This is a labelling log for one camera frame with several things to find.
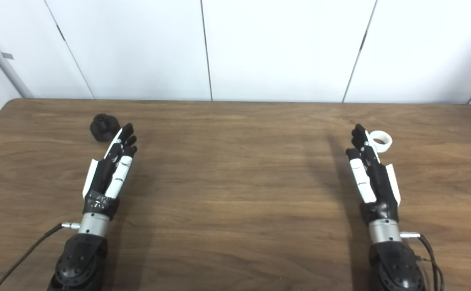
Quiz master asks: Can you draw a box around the white ring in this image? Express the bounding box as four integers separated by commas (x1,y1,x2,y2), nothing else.
368,131,393,153

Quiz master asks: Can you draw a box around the round black part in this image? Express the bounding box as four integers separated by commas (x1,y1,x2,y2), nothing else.
90,114,122,142

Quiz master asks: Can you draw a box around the grey wall corner post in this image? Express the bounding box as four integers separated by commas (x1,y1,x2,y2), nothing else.
0,18,34,99

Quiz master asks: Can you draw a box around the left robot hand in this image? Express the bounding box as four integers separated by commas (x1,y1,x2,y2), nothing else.
82,123,138,221

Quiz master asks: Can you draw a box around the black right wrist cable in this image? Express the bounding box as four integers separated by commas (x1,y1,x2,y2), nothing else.
400,231,445,291

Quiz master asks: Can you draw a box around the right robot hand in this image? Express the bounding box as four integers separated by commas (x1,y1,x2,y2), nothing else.
345,124,401,226

